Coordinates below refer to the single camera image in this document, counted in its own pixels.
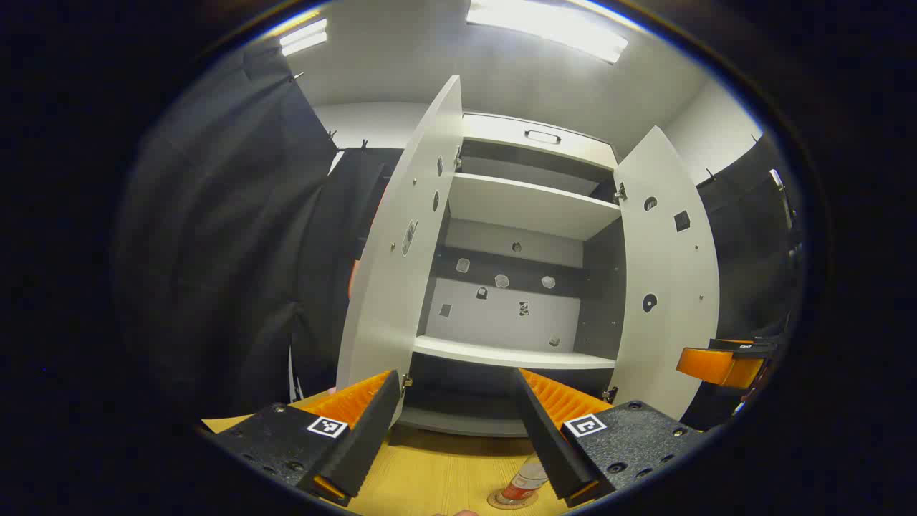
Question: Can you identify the white cabinet door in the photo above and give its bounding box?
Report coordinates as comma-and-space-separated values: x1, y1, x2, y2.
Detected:
608, 125, 721, 424
337, 75, 465, 403

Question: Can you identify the white cabinet flap with handle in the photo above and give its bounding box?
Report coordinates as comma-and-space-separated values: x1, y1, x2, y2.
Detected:
462, 113, 619, 171

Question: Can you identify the white cabinet shelf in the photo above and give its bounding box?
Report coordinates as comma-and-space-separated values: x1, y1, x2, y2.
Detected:
448, 172, 622, 242
413, 335, 618, 371

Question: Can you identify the white cabinet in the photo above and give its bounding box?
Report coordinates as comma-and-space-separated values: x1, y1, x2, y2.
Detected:
400, 111, 624, 439

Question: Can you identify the round brown coaster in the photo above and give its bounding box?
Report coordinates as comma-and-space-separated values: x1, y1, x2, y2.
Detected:
487, 487, 539, 510

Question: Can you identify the long ceiling light panel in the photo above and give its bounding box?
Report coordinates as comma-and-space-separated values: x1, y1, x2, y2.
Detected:
466, 0, 630, 66

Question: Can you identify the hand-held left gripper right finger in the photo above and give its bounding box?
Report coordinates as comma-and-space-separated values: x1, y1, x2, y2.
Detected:
510, 367, 711, 509

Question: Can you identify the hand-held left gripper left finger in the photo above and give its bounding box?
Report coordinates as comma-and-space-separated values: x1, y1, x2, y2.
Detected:
208, 368, 402, 508

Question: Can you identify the small ceiling light panel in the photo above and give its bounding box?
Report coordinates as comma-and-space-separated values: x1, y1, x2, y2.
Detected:
279, 18, 330, 57

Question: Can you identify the black backdrop cloth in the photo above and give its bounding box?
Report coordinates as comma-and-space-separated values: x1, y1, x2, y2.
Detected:
115, 43, 807, 432

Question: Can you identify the clear bottle with red label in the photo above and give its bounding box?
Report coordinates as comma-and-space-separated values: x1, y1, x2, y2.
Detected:
501, 454, 549, 502

